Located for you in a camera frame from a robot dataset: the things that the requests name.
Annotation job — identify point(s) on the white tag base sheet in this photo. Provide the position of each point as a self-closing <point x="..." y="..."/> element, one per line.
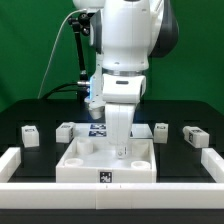
<point x="138" y="131"/>

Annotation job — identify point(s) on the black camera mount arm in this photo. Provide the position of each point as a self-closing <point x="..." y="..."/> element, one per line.
<point x="81" y="27"/>

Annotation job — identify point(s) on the white U-shaped fence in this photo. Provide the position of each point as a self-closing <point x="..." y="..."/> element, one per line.
<point x="102" y="196"/>

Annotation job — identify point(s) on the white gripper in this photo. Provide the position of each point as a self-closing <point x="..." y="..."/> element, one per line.
<point x="122" y="95"/>

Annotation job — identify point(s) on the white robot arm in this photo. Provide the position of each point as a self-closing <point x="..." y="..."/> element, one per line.
<point x="125" y="35"/>

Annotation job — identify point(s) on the white square tabletop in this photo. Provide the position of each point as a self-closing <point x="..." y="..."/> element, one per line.
<point x="93" y="160"/>

